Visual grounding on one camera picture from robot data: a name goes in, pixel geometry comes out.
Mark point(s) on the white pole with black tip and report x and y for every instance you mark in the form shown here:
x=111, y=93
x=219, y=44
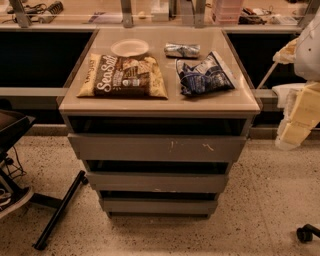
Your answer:
x=267, y=75

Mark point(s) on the pink stacked bins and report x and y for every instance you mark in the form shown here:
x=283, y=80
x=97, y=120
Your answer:
x=226, y=12

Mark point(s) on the blue crumpled chips bag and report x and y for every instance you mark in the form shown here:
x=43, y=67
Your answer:
x=205, y=78

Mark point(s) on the grey bottom drawer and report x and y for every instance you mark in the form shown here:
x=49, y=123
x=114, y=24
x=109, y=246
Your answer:
x=158, y=206

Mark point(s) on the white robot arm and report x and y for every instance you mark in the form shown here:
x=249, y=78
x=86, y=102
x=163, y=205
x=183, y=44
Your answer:
x=304, y=53

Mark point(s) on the shoe with white sole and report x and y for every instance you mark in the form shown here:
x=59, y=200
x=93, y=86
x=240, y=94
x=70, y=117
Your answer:
x=11, y=201

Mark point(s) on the crushed silver can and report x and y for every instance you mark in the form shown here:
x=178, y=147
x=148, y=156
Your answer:
x=182, y=50

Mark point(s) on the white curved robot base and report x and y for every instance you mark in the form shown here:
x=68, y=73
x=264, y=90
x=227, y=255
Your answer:
x=282, y=92

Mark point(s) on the grey drawer cabinet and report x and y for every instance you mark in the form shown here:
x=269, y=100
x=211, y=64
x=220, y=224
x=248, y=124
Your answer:
x=219, y=114

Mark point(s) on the grey middle drawer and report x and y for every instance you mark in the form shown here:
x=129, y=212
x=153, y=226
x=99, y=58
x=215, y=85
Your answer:
x=147, y=182

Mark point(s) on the black caster wheel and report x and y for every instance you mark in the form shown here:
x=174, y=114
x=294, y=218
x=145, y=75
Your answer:
x=307, y=232

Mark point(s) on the white paper plate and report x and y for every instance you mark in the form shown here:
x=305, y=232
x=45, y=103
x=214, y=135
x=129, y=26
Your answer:
x=130, y=47

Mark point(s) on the sea salt chips bag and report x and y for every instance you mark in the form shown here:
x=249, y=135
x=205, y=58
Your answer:
x=112, y=76

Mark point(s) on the grey drawer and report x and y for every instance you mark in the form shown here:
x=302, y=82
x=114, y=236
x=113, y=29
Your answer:
x=181, y=148
x=147, y=182
x=158, y=206

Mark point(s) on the grey top drawer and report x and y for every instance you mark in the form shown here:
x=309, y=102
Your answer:
x=181, y=148

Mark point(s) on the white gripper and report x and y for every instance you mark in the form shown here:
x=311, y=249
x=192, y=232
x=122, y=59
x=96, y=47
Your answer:
x=308, y=56

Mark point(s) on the black chair seat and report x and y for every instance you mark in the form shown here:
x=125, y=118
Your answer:
x=13, y=125

